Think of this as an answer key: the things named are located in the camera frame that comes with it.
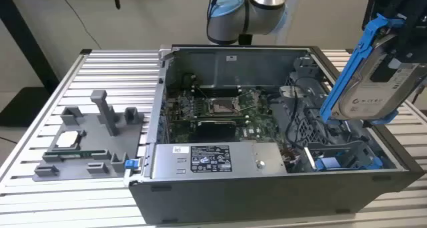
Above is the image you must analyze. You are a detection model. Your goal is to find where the metal socket cover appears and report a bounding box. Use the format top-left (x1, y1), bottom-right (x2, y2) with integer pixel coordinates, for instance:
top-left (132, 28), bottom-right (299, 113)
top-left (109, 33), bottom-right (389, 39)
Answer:
top-left (237, 90), bottom-right (260, 106)

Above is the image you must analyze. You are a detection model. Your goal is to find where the silver CPU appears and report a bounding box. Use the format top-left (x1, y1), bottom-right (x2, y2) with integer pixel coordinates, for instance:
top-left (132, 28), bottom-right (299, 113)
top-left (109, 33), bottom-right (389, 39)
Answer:
top-left (54, 132), bottom-right (81, 149)

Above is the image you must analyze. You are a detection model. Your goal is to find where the red brown wire bundle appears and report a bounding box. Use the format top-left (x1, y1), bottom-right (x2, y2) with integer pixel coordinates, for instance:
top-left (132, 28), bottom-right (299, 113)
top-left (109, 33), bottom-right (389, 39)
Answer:
top-left (279, 144), bottom-right (307, 167)

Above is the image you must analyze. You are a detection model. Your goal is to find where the green motherboard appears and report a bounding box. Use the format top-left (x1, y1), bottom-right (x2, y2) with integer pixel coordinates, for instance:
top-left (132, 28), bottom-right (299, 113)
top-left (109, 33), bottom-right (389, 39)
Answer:
top-left (164, 87), bottom-right (284, 144)

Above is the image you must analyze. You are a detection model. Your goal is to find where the CPU socket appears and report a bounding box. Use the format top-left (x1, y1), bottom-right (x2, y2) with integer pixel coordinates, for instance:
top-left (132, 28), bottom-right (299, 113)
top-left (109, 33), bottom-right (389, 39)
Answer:
top-left (207, 97), bottom-right (241, 116)

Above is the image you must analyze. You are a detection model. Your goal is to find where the black upright post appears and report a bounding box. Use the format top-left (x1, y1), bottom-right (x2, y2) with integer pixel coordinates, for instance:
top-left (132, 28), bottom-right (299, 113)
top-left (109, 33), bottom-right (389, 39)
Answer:
top-left (0, 0), bottom-right (61, 95)

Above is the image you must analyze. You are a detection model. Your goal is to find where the silver power supply unit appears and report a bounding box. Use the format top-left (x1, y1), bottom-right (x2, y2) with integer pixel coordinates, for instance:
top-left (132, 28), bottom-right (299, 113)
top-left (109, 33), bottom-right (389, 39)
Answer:
top-left (148, 142), bottom-right (288, 179)

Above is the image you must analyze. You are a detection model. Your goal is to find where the hard disk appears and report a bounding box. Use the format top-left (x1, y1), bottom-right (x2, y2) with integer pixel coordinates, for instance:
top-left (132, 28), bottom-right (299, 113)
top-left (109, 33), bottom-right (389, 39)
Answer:
top-left (319, 12), bottom-right (427, 126)

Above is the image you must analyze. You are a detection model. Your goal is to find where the black disk wire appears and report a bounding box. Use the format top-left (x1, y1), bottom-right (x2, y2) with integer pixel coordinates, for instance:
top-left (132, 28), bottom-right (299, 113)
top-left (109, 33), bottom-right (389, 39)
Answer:
top-left (284, 84), bottom-right (313, 149)

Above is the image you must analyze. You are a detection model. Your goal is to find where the grey parts rack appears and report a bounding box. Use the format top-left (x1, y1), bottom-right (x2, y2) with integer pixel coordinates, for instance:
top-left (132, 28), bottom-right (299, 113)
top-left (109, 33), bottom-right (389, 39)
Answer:
top-left (32, 89), bottom-right (147, 183)

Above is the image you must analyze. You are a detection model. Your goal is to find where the open grey PC case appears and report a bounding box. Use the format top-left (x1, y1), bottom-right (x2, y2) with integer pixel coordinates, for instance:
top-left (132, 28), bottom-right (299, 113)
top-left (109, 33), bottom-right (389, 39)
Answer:
top-left (122, 44), bottom-right (427, 225)

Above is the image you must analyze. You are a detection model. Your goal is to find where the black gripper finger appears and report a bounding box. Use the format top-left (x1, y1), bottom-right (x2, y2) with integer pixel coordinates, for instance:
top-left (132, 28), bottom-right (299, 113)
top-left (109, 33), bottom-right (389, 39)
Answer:
top-left (369, 59), bottom-right (400, 83)

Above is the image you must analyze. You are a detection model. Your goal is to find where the thin metal locking lever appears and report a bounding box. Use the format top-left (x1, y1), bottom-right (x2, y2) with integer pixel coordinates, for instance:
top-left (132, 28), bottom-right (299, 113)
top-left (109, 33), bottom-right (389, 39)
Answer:
top-left (240, 97), bottom-right (259, 112)

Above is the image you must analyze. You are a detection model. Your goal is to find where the blue case latch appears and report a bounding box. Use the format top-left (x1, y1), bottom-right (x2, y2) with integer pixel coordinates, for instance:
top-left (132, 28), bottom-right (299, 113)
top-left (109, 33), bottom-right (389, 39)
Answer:
top-left (122, 158), bottom-right (140, 170)

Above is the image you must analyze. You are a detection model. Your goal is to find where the black graphics card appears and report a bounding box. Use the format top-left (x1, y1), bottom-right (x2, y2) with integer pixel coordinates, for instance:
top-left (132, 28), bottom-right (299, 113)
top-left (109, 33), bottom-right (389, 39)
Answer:
top-left (195, 119), bottom-right (239, 142)

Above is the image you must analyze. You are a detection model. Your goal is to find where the grey metal drive cage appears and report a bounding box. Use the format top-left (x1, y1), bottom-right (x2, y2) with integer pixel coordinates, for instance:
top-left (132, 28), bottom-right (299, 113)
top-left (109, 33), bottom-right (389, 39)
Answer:
top-left (268, 56), bottom-right (371, 149)

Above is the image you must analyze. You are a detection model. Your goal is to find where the green RAM stick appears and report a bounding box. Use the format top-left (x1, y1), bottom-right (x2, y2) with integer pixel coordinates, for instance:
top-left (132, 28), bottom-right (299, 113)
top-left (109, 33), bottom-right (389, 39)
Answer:
top-left (49, 149), bottom-right (105, 159)

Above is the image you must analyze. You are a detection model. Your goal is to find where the thin black wall cable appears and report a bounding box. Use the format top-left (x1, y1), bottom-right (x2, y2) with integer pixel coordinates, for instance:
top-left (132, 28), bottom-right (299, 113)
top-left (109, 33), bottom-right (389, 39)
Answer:
top-left (54, 0), bottom-right (102, 50)

